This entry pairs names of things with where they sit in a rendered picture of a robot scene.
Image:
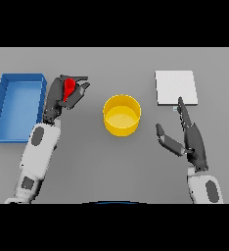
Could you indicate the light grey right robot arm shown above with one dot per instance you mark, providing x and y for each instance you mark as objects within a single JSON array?
[{"x": 205, "y": 189}]

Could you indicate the yellow bowl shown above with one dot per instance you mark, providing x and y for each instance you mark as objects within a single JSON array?
[{"x": 122, "y": 116}]

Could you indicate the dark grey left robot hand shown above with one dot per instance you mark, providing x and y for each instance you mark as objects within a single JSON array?
[{"x": 54, "y": 96}]

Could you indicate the pale square scale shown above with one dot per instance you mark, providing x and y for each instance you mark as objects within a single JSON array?
[{"x": 175, "y": 87}]

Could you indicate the blue tray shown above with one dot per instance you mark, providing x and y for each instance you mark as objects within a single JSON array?
[{"x": 18, "y": 108}]

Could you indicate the red beaker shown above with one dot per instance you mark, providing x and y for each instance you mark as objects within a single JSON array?
[{"x": 68, "y": 87}]

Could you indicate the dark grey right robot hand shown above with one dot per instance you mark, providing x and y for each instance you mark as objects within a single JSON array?
[{"x": 193, "y": 140}]

